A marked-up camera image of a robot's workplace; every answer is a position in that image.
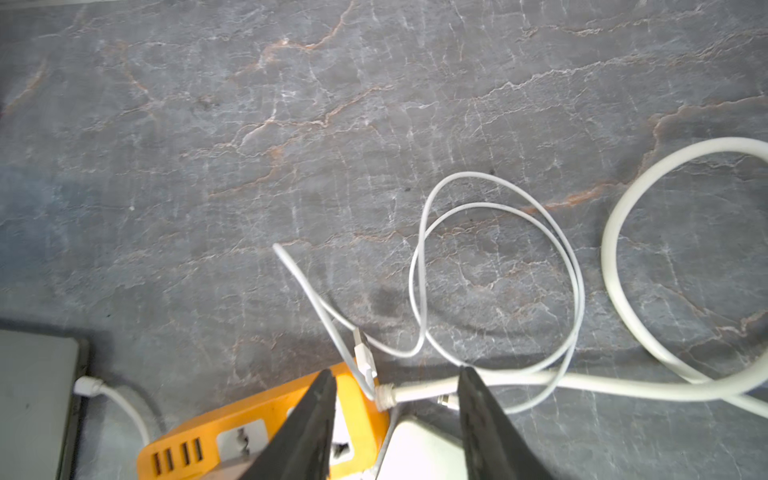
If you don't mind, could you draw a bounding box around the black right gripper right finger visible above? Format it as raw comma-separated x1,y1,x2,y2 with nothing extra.
457,367,553,479

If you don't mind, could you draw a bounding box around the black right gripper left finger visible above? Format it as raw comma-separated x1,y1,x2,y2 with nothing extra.
240,369,337,480

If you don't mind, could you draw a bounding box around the white laptop charger brick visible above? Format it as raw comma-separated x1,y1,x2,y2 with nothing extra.
376,417,468,480

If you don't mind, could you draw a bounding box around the thin white charger cable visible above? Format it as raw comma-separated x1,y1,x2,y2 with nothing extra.
272,171,587,416

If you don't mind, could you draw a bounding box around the dark grey laptop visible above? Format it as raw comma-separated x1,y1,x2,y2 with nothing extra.
0,329,89,479

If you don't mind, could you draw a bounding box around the orange power strip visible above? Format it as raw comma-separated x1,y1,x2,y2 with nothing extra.
137,363,390,479

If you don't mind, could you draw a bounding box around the white green charger cable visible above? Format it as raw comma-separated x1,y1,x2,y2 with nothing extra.
73,375,151,448

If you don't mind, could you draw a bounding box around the thick white power cable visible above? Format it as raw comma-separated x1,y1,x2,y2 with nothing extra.
374,136,768,421

